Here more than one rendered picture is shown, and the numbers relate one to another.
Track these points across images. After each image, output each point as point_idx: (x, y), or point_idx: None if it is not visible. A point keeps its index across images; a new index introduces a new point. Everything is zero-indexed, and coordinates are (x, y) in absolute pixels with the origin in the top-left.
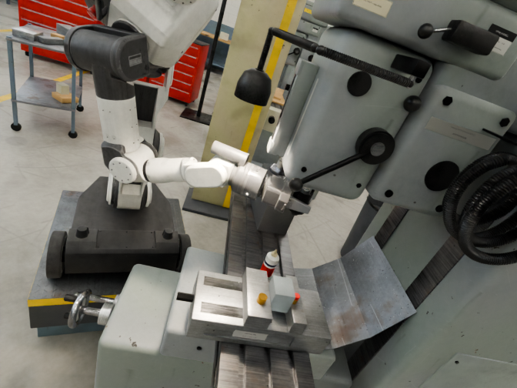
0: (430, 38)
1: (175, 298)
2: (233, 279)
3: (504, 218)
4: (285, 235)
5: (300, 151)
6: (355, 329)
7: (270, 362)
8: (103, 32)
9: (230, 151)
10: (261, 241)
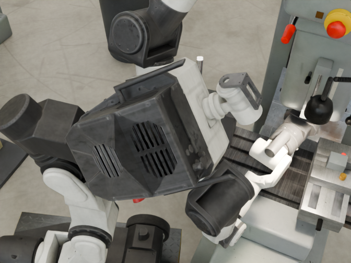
0: None
1: (283, 236)
2: (309, 188)
3: None
4: (235, 127)
5: (344, 106)
6: (336, 128)
7: None
8: (202, 194)
9: (282, 143)
10: (239, 151)
